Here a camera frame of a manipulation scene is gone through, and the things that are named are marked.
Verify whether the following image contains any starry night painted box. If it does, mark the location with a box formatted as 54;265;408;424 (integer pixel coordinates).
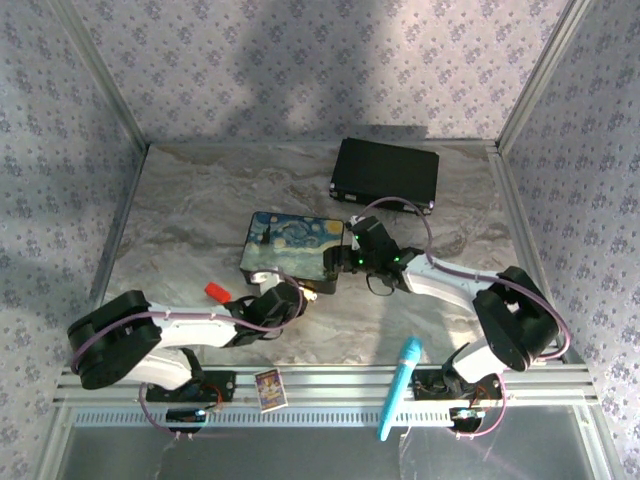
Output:
238;210;347;297

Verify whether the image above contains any red plastic block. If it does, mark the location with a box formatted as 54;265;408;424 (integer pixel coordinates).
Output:
206;282;234;305

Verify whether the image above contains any small picture card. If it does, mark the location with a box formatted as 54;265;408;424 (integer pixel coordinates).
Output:
254;368;288;414

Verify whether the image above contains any black ribbed hard case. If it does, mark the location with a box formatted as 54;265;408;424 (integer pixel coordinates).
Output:
328;137;441;217

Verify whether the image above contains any slotted metal strip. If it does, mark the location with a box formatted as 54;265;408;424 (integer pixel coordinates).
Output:
73;408;587;427

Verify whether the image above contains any turquoise pen-shaped tool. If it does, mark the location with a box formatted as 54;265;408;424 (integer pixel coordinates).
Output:
377;335;423;443

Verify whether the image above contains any left small circuit board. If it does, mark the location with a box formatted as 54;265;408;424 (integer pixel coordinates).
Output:
165;407;208;427

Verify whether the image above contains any small circuit board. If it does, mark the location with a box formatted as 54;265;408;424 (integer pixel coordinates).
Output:
165;407;208;427
448;406;487;427

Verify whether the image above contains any right small circuit board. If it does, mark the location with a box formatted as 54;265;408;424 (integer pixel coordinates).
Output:
448;406;487;427

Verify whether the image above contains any black thin cable loop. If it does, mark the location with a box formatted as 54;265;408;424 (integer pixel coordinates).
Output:
365;273;397;299

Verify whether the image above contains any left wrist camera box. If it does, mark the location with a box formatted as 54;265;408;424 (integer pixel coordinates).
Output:
248;269;287;291

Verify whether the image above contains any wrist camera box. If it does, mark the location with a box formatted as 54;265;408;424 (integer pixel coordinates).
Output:
348;215;390;252
248;269;287;291

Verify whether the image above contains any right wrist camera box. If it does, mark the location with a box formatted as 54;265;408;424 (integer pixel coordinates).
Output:
348;215;390;252

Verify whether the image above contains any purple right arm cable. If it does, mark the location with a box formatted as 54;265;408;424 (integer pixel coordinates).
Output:
356;196;572;442

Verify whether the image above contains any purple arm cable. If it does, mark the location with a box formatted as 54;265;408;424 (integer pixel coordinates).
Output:
356;196;572;442
69;277;307;442

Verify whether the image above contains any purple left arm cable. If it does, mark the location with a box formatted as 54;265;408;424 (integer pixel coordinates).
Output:
69;277;307;442

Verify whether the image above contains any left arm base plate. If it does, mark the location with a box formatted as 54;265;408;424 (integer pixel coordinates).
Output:
141;369;238;405

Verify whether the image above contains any aluminium frame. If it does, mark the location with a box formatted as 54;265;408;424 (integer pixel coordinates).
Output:
38;0;616;480

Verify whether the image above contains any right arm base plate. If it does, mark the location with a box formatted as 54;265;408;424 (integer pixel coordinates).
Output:
411;368;504;404

